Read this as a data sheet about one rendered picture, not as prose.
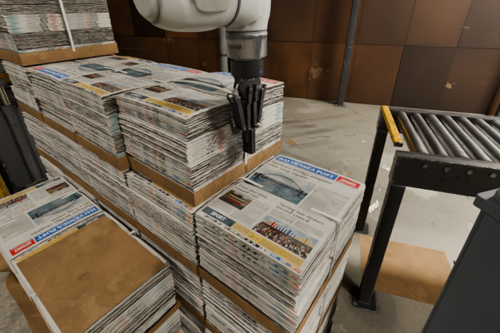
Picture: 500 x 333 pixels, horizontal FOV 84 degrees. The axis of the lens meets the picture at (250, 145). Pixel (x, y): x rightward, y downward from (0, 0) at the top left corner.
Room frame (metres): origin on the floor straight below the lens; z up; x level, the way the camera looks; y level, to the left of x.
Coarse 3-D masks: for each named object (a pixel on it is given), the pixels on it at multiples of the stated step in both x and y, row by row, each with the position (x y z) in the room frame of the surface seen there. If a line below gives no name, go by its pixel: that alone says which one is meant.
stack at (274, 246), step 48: (144, 192) 0.63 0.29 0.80; (240, 192) 0.59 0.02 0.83; (288, 192) 0.59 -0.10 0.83; (336, 192) 0.59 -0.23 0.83; (144, 240) 0.67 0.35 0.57; (192, 240) 0.51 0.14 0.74; (240, 240) 0.42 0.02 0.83; (288, 240) 0.42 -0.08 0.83; (336, 240) 0.47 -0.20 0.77; (192, 288) 0.54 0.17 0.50; (240, 288) 0.42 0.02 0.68; (288, 288) 0.35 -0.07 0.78; (336, 288) 0.58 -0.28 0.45
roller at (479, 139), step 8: (456, 120) 1.20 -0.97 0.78; (464, 120) 1.16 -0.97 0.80; (464, 128) 1.11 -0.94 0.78; (472, 128) 1.08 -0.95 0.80; (472, 136) 1.02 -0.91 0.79; (480, 136) 1.00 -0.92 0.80; (480, 144) 0.95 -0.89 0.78; (488, 144) 0.92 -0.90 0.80; (488, 152) 0.88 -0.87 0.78; (496, 152) 0.86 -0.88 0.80; (496, 160) 0.83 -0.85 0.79
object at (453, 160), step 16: (400, 160) 0.83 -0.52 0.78; (416, 160) 0.82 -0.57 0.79; (432, 160) 0.80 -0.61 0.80; (448, 160) 0.80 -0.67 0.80; (464, 160) 0.80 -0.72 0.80; (400, 176) 0.83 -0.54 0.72; (416, 176) 0.81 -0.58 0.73; (432, 176) 0.80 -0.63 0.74; (448, 176) 0.78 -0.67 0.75; (464, 176) 0.77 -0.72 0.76; (480, 176) 0.76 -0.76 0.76; (496, 176) 0.75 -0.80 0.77; (448, 192) 0.78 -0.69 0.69; (464, 192) 0.76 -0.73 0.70; (480, 192) 0.75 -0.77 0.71
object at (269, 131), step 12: (216, 72) 0.97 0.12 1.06; (216, 84) 0.79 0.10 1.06; (228, 84) 0.79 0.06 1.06; (276, 84) 0.78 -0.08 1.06; (264, 96) 0.74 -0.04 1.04; (276, 96) 0.78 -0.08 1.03; (264, 108) 0.74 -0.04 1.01; (276, 108) 0.78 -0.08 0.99; (264, 120) 0.73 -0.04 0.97; (276, 120) 0.78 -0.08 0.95; (264, 132) 0.73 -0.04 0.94; (276, 132) 0.77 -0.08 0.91; (264, 144) 0.73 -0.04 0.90
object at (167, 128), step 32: (128, 96) 0.68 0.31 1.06; (160, 96) 0.67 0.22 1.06; (192, 96) 0.68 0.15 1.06; (128, 128) 0.67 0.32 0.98; (160, 128) 0.59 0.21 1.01; (192, 128) 0.54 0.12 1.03; (224, 128) 0.60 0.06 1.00; (160, 160) 0.58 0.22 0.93; (192, 160) 0.52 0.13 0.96; (224, 160) 0.60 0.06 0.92; (192, 192) 0.52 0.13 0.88
